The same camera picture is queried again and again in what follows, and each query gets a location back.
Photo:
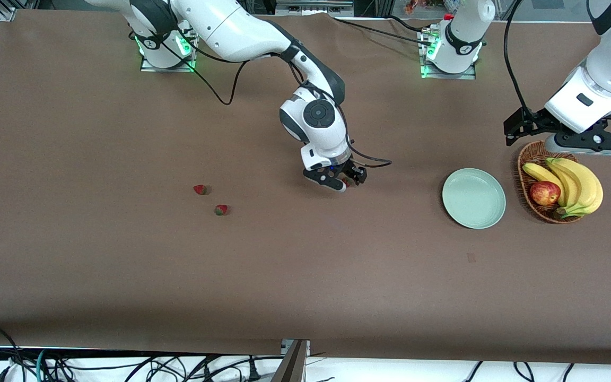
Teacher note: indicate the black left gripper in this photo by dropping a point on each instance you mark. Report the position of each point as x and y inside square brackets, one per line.
[535, 121]

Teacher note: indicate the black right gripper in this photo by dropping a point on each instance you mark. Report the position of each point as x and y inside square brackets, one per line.
[350, 170]

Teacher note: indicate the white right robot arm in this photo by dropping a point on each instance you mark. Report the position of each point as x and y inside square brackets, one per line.
[231, 26]

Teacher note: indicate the pale green round plate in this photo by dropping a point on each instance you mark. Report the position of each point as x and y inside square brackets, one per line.
[473, 198]

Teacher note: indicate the small yellow banana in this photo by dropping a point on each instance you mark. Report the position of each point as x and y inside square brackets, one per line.
[539, 172]

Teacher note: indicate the red apple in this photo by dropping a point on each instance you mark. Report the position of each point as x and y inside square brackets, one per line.
[544, 193]

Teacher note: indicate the brown wicker basket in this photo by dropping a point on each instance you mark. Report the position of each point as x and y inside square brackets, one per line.
[536, 209]

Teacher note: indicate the large yellow banana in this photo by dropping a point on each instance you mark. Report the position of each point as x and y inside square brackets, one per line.
[592, 188]

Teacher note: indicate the brown table cover sheet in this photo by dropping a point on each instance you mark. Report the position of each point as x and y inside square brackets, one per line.
[305, 276]

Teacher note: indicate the orange background objects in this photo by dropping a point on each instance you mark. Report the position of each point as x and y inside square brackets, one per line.
[422, 5]

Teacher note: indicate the grey electronics box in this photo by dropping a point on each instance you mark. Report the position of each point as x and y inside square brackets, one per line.
[313, 6]

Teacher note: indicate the aluminium profile post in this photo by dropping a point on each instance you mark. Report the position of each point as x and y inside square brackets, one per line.
[292, 363]

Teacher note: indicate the aluminium frame corner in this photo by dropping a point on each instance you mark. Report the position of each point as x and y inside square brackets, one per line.
[6, 13]

